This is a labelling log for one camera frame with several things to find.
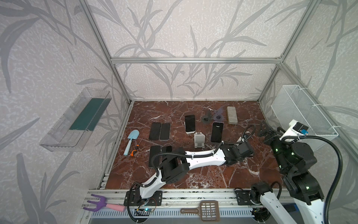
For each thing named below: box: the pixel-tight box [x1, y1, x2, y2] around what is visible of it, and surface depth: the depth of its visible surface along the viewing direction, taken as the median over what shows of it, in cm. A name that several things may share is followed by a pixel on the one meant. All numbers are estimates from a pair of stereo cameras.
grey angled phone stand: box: [201, 109, 214, 125], surface depth 110 cm
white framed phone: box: [158, 122, 172, 141], surface depth 104 cm
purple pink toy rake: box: [82, 194, 127, 213], surface depth 72 cm
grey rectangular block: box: [227, 106, 238, 126], surface depth 107 cm
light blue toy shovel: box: [123, 129, 140, 156], surface depth 98 cm
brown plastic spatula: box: [179, 200, 221, 222], surface depth 72 cm
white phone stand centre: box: [193, 132, 206, 149], surface depth 94 cm
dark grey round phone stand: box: [213, 106, 225, 122], surface depth 110 cm
